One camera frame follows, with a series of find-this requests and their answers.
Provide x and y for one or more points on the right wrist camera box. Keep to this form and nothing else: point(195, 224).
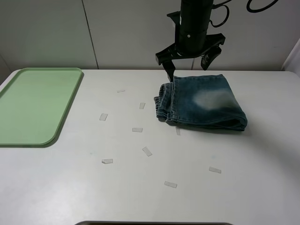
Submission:
point(175, 17)

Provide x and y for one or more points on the light green plastic tray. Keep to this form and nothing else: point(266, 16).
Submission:
point(34, 105)

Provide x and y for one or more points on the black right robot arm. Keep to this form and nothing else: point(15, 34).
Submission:
point(190, 11)

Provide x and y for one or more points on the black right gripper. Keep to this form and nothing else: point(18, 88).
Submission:
point(189, 45)

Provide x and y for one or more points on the children's blue denim shorts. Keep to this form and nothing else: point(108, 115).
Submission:
point(200, 101)

